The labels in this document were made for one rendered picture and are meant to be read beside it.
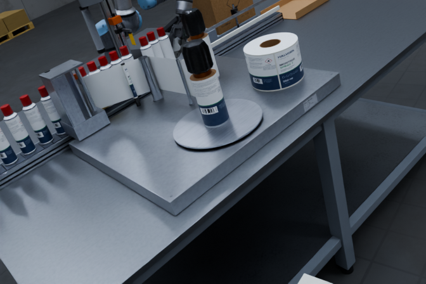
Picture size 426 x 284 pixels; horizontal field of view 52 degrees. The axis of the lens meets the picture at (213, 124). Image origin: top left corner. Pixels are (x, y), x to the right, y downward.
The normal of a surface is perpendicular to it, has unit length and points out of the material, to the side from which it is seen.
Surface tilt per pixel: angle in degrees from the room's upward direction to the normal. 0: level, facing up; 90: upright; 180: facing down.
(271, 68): 90
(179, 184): 0
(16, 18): 90
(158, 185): 0
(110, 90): 90
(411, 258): 0
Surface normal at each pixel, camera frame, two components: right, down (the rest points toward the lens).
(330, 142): 0.65, 0.21
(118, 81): 0.23, 0.42
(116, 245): -0.26, -0.84
